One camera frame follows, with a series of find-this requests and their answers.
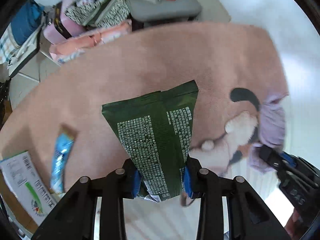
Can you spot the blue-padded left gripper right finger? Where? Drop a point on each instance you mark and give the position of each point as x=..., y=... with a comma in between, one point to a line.
x=248, y=215

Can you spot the pink packaged bedding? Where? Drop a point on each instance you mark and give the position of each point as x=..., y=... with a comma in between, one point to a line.
x=76, y=46

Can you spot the black white patterned bag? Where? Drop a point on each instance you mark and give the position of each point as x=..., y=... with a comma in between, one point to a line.
x=98, y=13

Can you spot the long blue wipes pack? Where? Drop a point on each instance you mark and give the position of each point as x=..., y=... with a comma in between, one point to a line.
x=62, y=148

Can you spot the pink fuzzy rug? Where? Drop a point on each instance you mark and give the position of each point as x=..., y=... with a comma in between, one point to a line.
x=219, y=57

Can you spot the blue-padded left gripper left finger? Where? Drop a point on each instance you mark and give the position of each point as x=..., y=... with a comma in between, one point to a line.
x=73, y=217

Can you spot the dark green wipes pack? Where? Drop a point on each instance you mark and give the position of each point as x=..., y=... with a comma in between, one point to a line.
x=155, y=130

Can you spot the lilac towel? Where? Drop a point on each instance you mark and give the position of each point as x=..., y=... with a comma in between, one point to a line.
x=271, y=131

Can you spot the brown cardboard box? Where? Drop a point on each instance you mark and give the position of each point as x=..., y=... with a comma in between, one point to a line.
x=22, y=179

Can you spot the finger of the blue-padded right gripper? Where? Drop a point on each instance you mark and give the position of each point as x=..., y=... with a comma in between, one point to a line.
x=289, y=159
x=272, y=157

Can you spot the pink suitcase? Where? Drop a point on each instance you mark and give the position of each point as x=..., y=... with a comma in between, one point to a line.
x=59, y=27

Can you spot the cat shaped mat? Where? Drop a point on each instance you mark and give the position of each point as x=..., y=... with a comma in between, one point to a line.
x=226, y=124

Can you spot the grey cushioned chair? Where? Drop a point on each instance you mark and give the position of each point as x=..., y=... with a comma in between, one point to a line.
x=145, y=11

